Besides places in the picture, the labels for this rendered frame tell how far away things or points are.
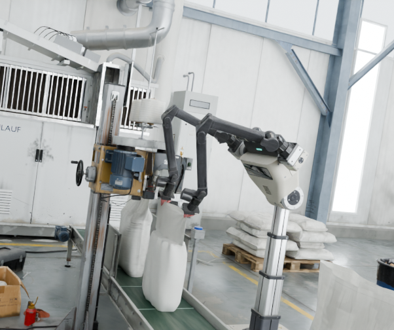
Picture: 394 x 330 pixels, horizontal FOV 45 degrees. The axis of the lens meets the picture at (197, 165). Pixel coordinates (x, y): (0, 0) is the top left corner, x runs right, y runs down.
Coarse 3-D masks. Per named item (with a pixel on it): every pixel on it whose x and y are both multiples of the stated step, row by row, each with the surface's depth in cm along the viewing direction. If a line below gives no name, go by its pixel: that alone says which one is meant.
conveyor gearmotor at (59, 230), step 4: (56, 228) 481; (60, 228) 473; (64, 228) 471; (68, 228) 492; (72, 228) 481; (56, 232) 478; (60, 232) 466; (64, 232) 464; (56, 236) 479; (60, 236) 463; (64, 236) 465; (68, 236) 466; (60, 240) 464; (64, 240) 465
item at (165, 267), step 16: (160, 208) 329; (176, 208) 312; (160, 224) 324; (176, 224) 297; (160, 240) 305; (176, 240) 296; (160, 256) 298; (176, 256) 294; (144, 272) 323; (160, 272) 296; (176, 272) 294; (144, 288) 316; (160, 288) 295; (176, 288) 295; (160, 304) 295; (176, 304) 298
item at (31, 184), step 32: (0, 64) 535; (32, 64) 544; (0, 96) 546; (32, 96) 559; (64, 96) 575; (0, 128) 540; (32, 128) 554; (64, 128) 569; (128, 128) 611; (0, 160) 544; (32, 160) 558; (64, 160) 573; (0, 192) 547; (32, 192) 562; (64, 192) 577; (0, 224) 552; (32, 224) 567; (64, 224) 581
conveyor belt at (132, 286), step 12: (120, 276) 355; (132, 288) 333; (132, 300) 310; (144, 300) 313; (144, 312) 291; (156, 312) 294; (168, 312) 297; (180, 312) 300; (192, 312) 303; (156, 324) 276; (168, 324) 278; (180, 324) 281; (192, 324) 284; (204, 324) 286
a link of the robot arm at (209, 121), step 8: (200, 120) 256; (208, 120) 248; (216, 120) 250; (224, 120) 253; (200, 128) 251; (208, 128) 251; (216, 128) 252; (224, 128) 253; (232, 128) 253; (240, 128) 253; (248, 128) 256; (240, 136) 256; (248, 136) 256; (256, 136) 256; (264, 136) 256; (264, 144) 255; (272, 144) 256
